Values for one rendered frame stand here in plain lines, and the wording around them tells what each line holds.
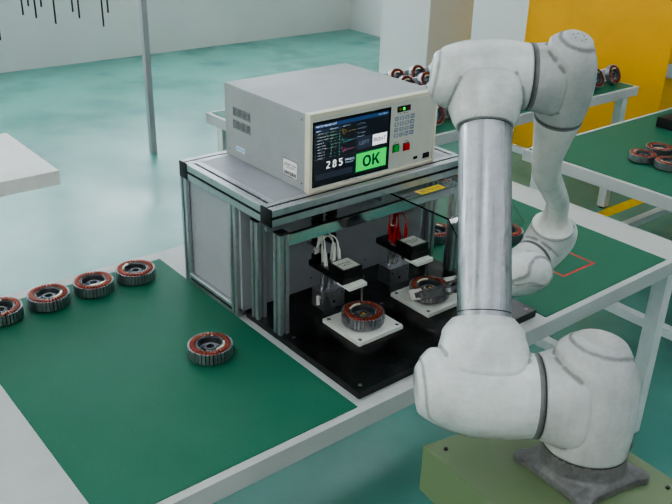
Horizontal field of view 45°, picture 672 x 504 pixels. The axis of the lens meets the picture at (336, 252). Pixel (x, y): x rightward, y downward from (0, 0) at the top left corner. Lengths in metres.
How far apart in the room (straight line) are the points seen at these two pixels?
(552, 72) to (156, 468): 1.10
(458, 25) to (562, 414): 4.94
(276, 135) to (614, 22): 3.81
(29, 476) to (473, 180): 1.05
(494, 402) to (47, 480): 0.89
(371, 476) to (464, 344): 1.46
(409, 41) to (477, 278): 4.73
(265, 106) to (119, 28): 6.62
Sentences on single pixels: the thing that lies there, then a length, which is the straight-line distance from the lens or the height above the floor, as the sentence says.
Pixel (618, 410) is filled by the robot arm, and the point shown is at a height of 1.04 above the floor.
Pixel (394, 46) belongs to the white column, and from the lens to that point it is 6.26.
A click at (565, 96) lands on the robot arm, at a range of 1.67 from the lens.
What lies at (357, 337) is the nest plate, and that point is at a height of 0.78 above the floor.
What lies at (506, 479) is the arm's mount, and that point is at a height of 0.86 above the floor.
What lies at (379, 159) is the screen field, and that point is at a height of 1.16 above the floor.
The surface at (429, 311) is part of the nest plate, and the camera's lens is 2.22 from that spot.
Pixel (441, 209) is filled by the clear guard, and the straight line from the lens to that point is 2.13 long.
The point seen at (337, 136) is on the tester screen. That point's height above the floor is 1.25.
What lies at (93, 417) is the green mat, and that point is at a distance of 1.91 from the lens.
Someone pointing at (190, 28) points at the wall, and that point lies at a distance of 9.08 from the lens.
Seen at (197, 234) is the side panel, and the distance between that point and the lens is 2.33.
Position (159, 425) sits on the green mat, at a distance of 1.86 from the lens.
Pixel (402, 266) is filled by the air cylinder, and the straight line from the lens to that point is 2.36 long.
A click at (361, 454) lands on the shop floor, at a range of 2.94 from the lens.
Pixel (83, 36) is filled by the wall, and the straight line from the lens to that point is 8.56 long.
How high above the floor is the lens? 1.87
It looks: 26 degrees down
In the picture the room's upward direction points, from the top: 2 degrees clockwise
